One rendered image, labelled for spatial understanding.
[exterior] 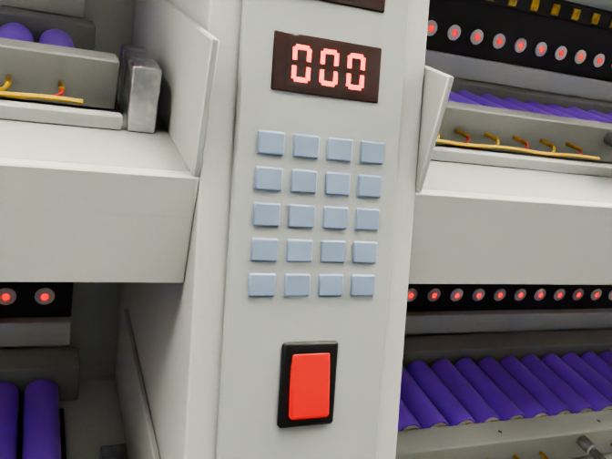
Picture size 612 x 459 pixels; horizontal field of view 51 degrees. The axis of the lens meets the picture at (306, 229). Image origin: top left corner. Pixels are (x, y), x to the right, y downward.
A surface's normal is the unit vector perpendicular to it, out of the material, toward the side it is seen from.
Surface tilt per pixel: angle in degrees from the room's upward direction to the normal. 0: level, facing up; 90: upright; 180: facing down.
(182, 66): 90
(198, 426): 90
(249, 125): 90
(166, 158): 21
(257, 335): 90
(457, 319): 110
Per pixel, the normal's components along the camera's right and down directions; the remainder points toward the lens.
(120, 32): 0.40, 0.07
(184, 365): -0.92, -0.04
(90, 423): 0.20, -0.91
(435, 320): 0.35, 0.42
